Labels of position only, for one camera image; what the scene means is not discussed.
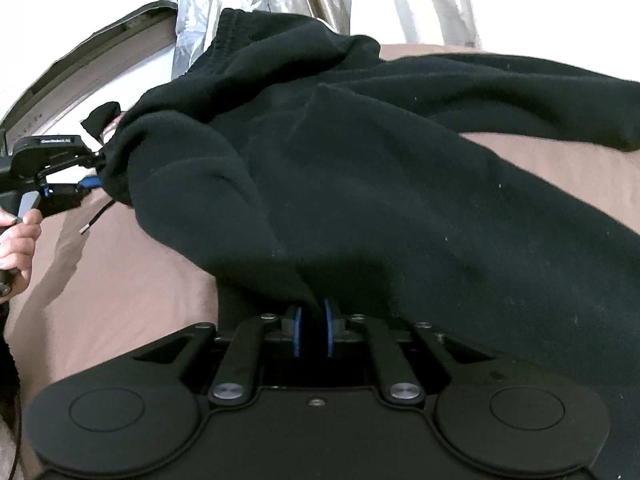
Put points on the silver foil cover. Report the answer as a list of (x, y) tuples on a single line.
[(200, 10)]

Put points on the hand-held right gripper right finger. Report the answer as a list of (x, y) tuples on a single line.
[(328, 327)]

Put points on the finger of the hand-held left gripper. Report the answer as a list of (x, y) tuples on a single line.
[(91, 183), (96, 159)]

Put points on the person's left hand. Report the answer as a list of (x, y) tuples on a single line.
[(17, 245)]

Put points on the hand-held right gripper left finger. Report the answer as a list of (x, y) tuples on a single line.
[(298, 330)]

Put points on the person's dark clothing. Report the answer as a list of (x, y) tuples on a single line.
[(7, 360)]

